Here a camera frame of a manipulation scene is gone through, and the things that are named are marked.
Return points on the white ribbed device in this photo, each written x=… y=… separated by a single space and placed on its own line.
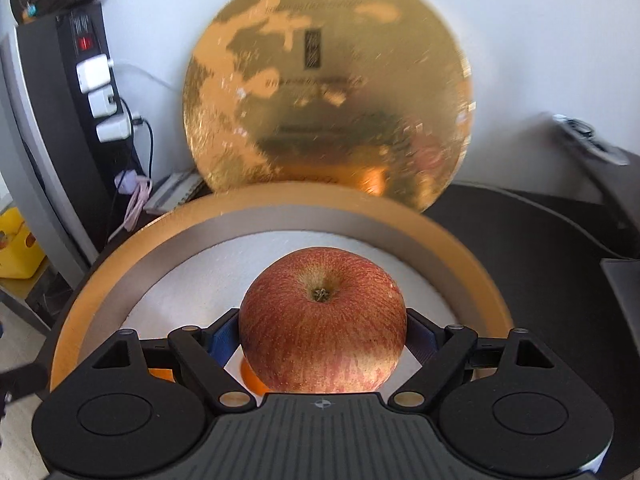
x=172 y=192

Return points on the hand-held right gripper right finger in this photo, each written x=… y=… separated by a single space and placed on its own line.
x=450 y=355

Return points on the white paper stack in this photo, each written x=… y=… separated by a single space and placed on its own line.
x=622 y=285

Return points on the white charger plug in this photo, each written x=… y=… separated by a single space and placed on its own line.
x=92 y=72
x=102 y=101
x=114 y=129

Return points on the clear plastic tray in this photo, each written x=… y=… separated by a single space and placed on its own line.
x=590 y=137

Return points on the white foam pad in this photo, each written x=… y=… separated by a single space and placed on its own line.
x=200 y=280

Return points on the black power strip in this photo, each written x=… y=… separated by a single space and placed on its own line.
x=85 y=125

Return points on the dark wooden raised shelf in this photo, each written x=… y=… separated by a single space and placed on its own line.
x=627 y=195

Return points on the yellow container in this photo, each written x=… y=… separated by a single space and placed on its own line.
x=17 y=245

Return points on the round gold box lid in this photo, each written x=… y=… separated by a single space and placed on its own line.
x=325 y=85

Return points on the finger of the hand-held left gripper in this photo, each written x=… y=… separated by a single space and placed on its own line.
x=22 y=377

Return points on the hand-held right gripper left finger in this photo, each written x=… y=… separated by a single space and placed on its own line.
x=195 y=355

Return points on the red apple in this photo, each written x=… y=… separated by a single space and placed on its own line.
x=322 y=330

